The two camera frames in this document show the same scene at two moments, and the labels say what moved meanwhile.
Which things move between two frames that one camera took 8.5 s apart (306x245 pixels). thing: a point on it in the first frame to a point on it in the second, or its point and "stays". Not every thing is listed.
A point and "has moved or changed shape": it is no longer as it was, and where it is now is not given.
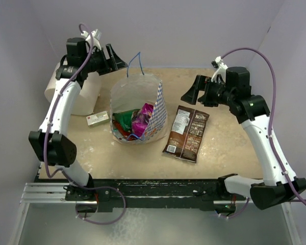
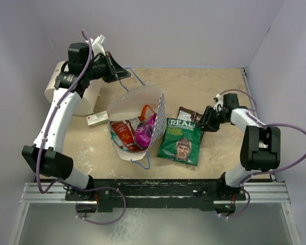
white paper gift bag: [138, 114] has moved or changed shape
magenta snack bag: [139, 124] to [144, 132]
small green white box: [98, 119] stays
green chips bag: [125, 118] to [181, 141]
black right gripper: [201, 83] to [207, 119]
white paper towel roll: [90, 91] stays
